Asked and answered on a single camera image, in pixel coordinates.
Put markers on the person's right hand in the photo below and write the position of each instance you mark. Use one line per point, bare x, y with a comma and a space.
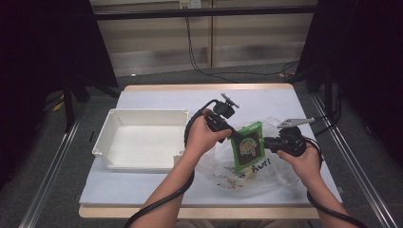
305, 166

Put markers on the black curtain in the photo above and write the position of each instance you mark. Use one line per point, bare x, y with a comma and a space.
38, 63
364, 63

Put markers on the person's left hand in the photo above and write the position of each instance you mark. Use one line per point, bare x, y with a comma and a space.
201, 139

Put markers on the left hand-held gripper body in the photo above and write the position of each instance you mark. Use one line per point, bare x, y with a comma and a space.
221, 112

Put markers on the black horizontal bar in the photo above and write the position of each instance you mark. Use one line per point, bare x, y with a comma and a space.
221, 12

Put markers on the black stand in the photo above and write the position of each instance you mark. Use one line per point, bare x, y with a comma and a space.
328, 85
68, 101

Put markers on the metal floor rail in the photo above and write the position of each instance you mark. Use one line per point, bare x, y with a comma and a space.
50, 177
358, 171

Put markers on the yellow floor tape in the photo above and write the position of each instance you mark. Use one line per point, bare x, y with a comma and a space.
58, 106

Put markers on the white plastic box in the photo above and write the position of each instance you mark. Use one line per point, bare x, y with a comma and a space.
142, 142

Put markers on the white wall socket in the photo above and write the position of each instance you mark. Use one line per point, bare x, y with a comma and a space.
190, 3

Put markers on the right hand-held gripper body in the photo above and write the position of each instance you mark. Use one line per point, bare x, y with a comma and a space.
293, 142

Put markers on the green snack packet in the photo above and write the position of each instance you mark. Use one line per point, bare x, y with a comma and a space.
248, 148

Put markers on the clear plastic bag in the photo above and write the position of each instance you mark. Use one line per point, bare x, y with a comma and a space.
278, 177

